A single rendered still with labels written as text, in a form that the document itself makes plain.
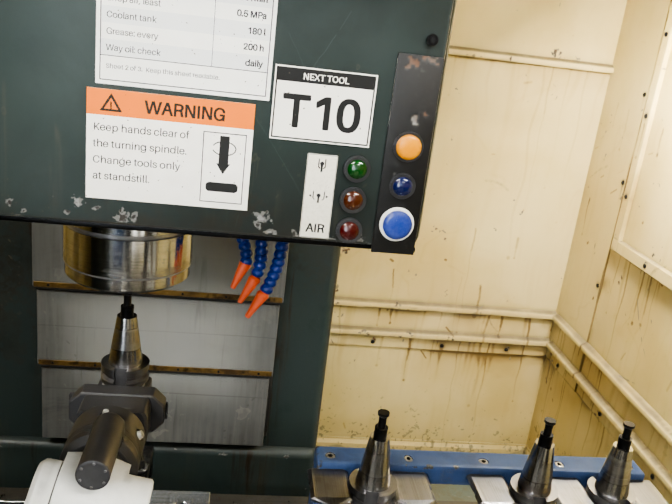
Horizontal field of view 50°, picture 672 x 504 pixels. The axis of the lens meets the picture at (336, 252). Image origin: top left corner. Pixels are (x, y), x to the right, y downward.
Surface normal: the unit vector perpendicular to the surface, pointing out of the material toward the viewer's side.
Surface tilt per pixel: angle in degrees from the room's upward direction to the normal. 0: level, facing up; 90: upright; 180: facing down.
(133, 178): 90
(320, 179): 90
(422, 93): 90
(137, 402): 1
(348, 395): 90
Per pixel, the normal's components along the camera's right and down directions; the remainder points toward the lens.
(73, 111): 0.11, 0.33
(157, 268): 0.65, 0.31
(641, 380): -0.98, -0.10
